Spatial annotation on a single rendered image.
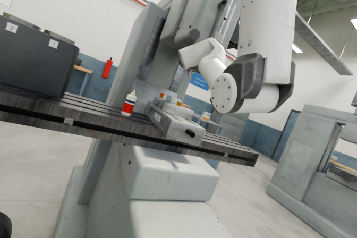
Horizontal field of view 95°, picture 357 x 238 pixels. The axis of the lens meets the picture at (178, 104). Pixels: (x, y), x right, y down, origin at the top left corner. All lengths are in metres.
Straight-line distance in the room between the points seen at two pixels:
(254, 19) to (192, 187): 0.55
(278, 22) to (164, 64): 0.88
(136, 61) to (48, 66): 0.53
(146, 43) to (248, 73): 0.88
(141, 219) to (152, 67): 0.83
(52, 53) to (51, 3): 4.49
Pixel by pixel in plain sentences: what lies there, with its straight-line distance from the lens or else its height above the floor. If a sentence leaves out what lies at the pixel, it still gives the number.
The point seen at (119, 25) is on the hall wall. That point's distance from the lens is 5.03.
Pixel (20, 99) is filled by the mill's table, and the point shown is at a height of 0.92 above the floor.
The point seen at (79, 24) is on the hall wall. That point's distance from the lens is 5.00.
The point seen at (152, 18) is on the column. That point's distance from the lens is 1.14.
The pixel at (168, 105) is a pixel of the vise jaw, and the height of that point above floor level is 1.03.
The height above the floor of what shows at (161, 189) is 0.77.
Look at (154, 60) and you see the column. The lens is 1.11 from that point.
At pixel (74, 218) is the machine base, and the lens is 1.31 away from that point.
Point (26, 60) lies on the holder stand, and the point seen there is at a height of 1.02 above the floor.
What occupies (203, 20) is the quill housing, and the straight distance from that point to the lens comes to 0.73.
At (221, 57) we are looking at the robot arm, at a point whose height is 1.23.
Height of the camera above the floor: 1.09
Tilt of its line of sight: 3 degrees down
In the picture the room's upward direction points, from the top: 21 degrees clockwise
